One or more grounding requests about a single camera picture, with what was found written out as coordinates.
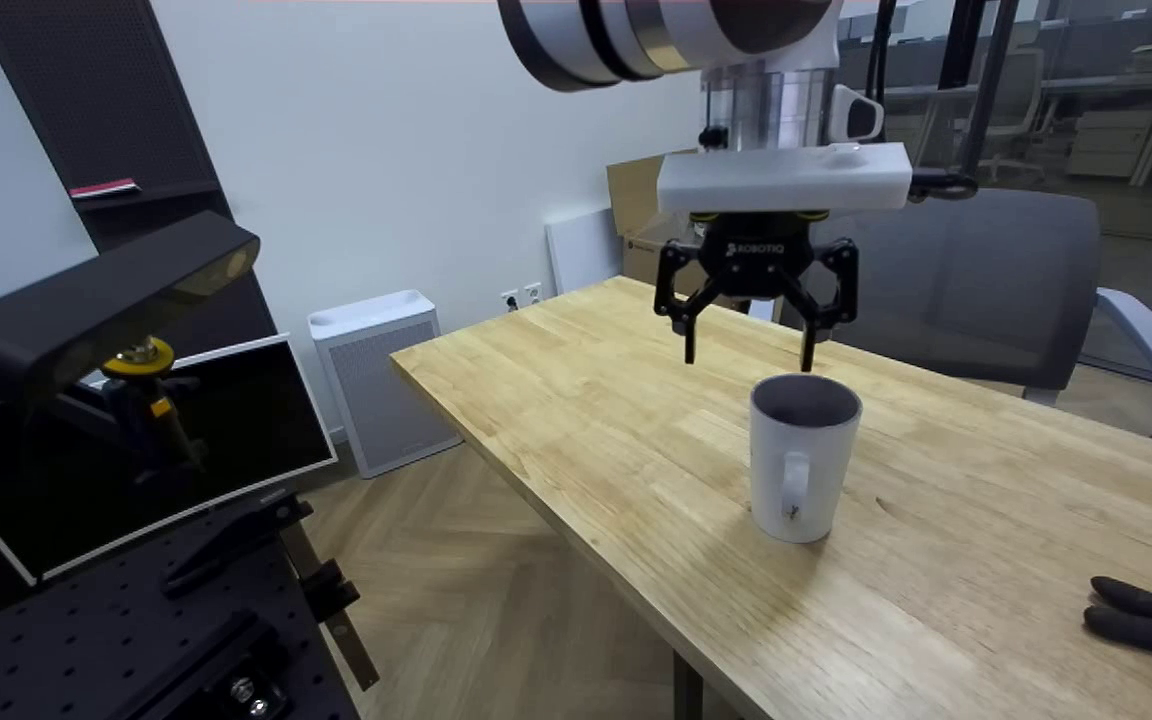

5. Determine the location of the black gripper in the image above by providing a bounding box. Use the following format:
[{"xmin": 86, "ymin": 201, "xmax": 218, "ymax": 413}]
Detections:
[{"xmin": 654, "ymin": 212, "xmax": 861, "ymax": 369}]

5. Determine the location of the open cardboard box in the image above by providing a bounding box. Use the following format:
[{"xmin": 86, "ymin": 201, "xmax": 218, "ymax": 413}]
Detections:
[{"xmin": 608, "ymin": 158, "xmax": 685, "ymax": 283}]

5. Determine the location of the white ceramic mug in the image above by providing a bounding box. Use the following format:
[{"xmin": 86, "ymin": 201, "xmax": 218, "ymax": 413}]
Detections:
[{"xmin": 748, "ymin": 376, "xmax": 861, "ymax": 546}]

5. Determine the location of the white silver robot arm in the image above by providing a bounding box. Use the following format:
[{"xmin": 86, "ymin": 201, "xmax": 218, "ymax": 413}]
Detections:
[{"xmin": 497, "ymin": 0, "xmax": 913, "ymax": 369}]

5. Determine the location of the white air purifier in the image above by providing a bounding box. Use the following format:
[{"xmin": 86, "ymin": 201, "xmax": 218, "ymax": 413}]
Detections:
[{"xmin": 309, "ymin": 289, "xmax": 455, "ymax": 477}]

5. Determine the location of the white wall outlet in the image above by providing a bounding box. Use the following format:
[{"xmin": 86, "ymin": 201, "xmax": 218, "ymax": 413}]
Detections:
[{"xmin": 502, "ymin": 279, "xmax": 545, "ymax": 311}]

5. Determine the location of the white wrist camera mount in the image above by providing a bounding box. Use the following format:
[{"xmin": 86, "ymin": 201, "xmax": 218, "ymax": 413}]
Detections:
[{"xmin": 656, "ymin": 144, "xmax": 913, "ymax": 217}]

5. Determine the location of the black camera bar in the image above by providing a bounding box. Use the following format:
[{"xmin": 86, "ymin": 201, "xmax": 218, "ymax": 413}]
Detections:
[{"xmin": 0, "ymin": 212, "xmax": 262, "ymax": 400}]

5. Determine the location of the black perforated breadboard table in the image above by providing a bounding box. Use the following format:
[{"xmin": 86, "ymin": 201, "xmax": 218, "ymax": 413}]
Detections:
[{"xmin": 0, "ymin": 511, "xmax": 361, "ymax": 720}]

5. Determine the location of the black framed monitor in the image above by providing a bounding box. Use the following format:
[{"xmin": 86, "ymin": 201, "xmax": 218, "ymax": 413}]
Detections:
[{"xmin": 0, "ymin": 337, "xmax": 337, "ymax": 582}]

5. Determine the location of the yellow black clamp knob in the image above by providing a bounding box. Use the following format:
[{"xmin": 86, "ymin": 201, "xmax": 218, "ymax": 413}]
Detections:
[{"xmin": 99, "ymin": 337, "xmax": 176, "ymax": 424}]

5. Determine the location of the grey mesh office chair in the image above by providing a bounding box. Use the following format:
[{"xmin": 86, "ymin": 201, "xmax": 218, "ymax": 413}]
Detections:
[{"xmin": 812, "ymin": 190, "xmax": 1152, "ymax": 400}]

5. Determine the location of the white panel leaning on wall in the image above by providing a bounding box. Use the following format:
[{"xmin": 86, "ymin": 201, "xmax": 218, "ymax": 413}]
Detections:
[{"xmin": 545, "ymin": 207, "xmax": 622, "ymax": 294}]

